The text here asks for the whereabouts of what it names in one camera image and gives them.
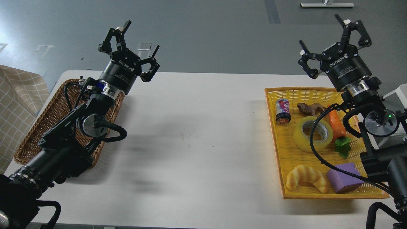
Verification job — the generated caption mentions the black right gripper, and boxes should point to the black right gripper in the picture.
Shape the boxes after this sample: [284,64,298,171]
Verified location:
[298,14,372,92]

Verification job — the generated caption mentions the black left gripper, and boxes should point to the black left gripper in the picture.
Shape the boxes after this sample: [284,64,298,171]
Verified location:
[98,20,160,95]

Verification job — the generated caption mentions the yellow tape roll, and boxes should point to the yellow tape roll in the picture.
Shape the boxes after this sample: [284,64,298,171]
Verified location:
[292,116,334,153]

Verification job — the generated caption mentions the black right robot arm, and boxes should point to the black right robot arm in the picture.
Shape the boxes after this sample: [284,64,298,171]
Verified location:
[298,14,407,229]

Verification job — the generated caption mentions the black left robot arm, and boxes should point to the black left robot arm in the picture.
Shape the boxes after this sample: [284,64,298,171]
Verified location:
[1,20,159,229]

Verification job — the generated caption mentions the white metal stand base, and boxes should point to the white metal stand base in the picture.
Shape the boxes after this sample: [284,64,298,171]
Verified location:
[300,0,355,9]

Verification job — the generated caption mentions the brown wicker basket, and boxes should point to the brown wicker basket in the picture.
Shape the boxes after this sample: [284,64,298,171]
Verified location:
[14,79,126,169]

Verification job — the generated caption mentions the small soda can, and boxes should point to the small soda can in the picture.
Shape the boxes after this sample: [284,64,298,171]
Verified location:
[276,98,291,124]

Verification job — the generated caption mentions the orange toy carrot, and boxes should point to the orange toy carrot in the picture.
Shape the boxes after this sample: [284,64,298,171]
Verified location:
[328,110,352,159]

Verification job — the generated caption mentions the beige checkered cloth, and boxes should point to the beige checkered cloth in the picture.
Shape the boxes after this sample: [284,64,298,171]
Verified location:
[0,65,49,174]

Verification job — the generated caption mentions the yellow plastic basket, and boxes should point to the yellow plastic basket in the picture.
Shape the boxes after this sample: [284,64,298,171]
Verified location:
[265,87,389,199]

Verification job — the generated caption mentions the toy croissant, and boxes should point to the toy croissant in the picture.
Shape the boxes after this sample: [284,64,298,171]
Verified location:
[286,165,328,194]

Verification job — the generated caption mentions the purple foam block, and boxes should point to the purple foam block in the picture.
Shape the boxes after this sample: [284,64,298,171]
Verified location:
[327,163,365,194]

